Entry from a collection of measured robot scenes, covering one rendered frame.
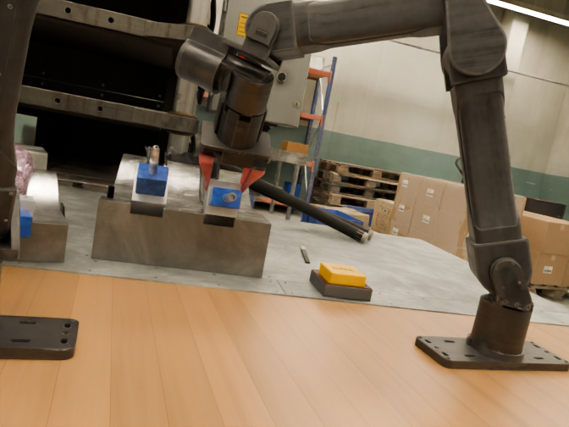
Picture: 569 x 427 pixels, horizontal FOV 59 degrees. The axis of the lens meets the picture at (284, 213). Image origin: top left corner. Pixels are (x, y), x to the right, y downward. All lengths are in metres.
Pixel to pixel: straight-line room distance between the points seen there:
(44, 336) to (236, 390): 0.18
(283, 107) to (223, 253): 0.95
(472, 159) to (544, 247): 4.60
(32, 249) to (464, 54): 0.60
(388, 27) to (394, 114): 7.62
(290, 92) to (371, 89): 6.47
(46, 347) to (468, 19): 0.55
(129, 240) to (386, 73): 7.60
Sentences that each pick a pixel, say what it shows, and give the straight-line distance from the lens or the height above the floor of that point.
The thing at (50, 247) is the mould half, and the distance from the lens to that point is 0.75.
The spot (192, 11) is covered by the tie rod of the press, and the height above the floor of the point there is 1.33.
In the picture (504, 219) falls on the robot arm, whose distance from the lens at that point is 0.65.
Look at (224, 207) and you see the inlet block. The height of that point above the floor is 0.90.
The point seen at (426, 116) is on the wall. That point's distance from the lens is 8.52.
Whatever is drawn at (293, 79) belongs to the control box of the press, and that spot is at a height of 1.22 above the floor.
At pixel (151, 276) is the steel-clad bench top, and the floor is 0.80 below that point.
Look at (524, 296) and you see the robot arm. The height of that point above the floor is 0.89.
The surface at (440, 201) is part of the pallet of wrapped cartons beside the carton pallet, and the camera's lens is 4.81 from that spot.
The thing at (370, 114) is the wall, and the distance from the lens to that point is 8.10.
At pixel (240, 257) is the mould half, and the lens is 0.79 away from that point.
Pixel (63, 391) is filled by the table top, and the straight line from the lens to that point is 0.45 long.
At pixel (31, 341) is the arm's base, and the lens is 0.51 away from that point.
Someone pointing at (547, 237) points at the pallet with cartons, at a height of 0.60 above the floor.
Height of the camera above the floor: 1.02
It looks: 8 degrees down
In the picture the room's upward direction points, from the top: 11 degrees clockwise
